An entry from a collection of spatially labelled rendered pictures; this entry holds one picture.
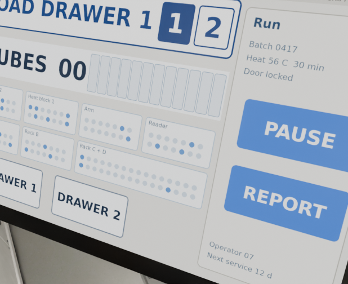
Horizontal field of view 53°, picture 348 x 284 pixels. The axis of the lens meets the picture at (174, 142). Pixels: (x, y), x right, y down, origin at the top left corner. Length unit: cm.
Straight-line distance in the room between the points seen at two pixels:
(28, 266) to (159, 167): 131
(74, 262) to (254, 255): 125
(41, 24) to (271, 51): 24
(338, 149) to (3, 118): 36
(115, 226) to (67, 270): 116
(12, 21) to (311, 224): 37
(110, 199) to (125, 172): 4
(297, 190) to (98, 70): 22
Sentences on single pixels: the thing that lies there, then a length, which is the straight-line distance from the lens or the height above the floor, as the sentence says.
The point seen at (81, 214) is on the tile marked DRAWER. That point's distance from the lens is 40.
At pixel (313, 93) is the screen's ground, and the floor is 112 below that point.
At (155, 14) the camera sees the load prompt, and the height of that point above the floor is 116.
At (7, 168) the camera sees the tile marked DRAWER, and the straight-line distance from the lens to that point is 46.
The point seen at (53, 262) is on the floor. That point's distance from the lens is 158.
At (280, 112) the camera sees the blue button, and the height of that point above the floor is 111.
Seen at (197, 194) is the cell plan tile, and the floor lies 104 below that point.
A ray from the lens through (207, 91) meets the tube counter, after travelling 32.
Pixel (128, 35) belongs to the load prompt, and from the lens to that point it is 36.
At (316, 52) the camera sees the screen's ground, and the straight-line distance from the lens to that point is 31.
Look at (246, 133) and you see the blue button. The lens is 32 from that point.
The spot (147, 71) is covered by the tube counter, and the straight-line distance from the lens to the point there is 35.
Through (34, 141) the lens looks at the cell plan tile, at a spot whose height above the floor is 105.
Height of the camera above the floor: 132
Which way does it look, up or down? 47 degrees down
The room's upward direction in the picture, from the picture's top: 9 degrees counter-clockwise
